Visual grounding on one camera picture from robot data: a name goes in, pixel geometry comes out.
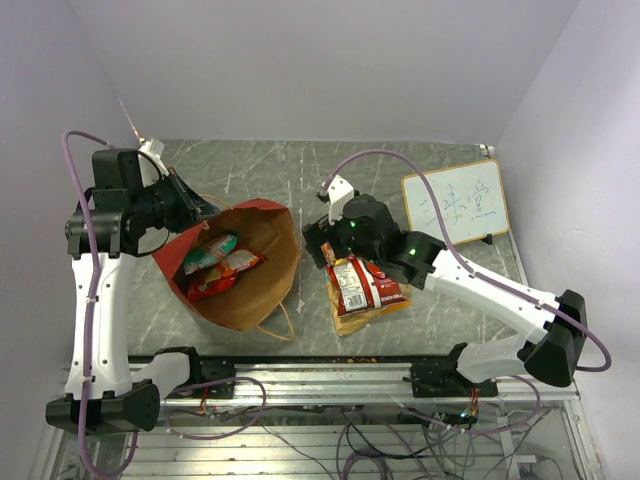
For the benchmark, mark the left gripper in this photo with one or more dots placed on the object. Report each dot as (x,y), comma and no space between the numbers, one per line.
(189,212)

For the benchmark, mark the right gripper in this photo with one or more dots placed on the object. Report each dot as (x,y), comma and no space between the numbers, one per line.
(315,235)

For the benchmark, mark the red paper bag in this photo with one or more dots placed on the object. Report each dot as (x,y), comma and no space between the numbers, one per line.
(261,225)

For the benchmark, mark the red Doritos bag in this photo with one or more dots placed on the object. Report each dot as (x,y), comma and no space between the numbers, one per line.
(362,287)

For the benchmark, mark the tan gold snack bag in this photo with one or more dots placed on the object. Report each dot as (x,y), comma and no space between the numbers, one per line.
(345,325)

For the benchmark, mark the orange red chips bag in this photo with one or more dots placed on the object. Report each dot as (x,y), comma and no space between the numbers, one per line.
(238,260)

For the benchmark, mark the orange snack bag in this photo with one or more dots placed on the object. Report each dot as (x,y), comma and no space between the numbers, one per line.
(395,306)

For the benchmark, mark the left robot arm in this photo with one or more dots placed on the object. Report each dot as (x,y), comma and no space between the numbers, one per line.
(132,193)

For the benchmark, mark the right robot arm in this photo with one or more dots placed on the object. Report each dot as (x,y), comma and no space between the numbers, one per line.
(549,330)

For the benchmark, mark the teal white snack bag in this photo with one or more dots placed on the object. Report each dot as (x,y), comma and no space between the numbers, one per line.
(209,254)

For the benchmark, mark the colourful red yellow snack bag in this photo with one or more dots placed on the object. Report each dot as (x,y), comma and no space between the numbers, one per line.
(203,286)

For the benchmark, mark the small whiteboard with stand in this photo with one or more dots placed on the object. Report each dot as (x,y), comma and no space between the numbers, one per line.
(470,197)

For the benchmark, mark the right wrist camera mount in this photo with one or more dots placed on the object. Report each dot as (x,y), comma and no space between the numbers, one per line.
(336,195)

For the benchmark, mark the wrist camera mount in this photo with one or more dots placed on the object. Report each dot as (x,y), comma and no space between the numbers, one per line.
(151,151)
(336,195)

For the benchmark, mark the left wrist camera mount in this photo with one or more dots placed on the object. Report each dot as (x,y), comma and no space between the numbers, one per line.
(151,151)

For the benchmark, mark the aluminium frame rail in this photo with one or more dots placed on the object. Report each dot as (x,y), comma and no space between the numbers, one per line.
(355,418)

